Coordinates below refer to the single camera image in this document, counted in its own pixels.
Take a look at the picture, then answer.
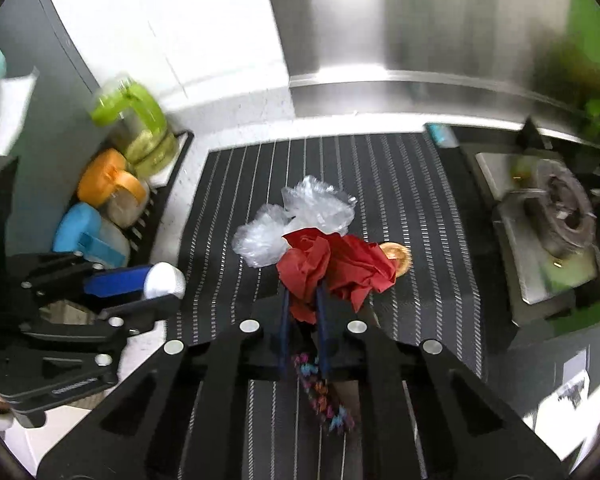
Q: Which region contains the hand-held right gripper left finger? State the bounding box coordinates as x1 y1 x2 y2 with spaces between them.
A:
36 285 302 480

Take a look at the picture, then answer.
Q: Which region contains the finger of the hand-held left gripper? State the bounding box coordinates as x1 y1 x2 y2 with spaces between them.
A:
10 251 153 311
20 294 182 343

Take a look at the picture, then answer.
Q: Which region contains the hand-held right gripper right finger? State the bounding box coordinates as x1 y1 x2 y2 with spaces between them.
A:
311 279 569 480

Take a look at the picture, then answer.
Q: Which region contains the white round cap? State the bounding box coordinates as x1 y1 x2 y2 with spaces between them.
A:
144 262 187 300

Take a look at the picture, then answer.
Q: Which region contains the dark colourful wrapper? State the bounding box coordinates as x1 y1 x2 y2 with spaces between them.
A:
291 352 357 436

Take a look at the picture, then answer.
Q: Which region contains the red paper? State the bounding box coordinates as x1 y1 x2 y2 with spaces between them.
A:
277 227 398 325

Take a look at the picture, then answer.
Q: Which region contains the brown rectangular box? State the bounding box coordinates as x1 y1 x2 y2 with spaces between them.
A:
339 380 365 428

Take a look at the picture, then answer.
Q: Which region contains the clear plastic bag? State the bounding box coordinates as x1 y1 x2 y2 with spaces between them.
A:
231 204 293 268
280 175 358 236

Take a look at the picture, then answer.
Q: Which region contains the blue plastic jug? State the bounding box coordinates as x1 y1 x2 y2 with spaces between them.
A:
52 203 131 268

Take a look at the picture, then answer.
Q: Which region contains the orange plastic jug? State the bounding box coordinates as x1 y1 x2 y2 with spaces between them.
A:
76 148 151 228

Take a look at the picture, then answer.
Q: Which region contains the small golden brown cup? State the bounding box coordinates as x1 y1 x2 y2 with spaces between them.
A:
377 241 412 276

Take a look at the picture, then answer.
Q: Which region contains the black striped mat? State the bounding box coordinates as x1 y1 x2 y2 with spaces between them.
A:
165 132 488 480

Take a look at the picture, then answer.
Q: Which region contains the green plastic jug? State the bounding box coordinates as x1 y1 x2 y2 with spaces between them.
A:
89 72 180 177

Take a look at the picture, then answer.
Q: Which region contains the white paper towel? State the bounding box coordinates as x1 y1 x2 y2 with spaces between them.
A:
0 72 38 158

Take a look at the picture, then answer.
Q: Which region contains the gas stove burner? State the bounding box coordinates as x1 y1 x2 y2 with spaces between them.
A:
452 117 600 411

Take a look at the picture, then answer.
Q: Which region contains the black wire rack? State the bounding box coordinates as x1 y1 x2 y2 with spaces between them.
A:
45 130 196 271

